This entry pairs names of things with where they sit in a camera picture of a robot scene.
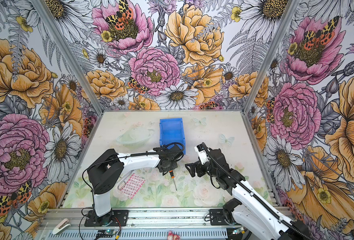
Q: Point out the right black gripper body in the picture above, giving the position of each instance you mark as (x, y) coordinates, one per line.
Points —
(203, 169)

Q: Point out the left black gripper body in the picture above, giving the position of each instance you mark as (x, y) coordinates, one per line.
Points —
(170, 166)

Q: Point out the orange black screwdriver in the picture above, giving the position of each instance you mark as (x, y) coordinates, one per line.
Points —
(173, 178)

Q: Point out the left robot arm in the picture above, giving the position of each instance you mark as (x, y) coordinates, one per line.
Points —
(105, 172)

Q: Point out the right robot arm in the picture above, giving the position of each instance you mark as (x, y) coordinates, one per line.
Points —
(247, 207)

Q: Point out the blue plastic bin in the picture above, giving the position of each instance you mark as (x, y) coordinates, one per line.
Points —
(172, 130)

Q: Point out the pink patterned card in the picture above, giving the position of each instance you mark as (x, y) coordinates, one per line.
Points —
(133, 186)

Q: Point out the right circuit board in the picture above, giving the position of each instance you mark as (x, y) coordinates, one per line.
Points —
(237, 231)

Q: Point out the pink small object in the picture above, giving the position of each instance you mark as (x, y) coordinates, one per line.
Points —
(172, 236)

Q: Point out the small green circuit board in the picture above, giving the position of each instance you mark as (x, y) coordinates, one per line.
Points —
(106, 233)

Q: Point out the white stapler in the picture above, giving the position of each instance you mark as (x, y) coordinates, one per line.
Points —
(62, 226)

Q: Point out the metal wire tongs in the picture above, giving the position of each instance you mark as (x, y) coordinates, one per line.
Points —
(123, 181)

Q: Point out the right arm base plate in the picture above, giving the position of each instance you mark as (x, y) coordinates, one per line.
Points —
(218, 217)

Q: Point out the aluminium front rail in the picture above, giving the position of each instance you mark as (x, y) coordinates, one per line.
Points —
(144, 224)

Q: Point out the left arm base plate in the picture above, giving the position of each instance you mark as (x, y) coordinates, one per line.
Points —
(115, 218)

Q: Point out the right aluminium frame post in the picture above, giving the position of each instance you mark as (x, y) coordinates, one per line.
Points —
(285, 23)

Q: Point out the aluminium frame post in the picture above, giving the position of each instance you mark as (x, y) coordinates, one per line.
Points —
(285, 23)
(56, 33)

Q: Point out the left aluminium frame post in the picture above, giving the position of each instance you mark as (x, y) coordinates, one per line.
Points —
(56, 33)

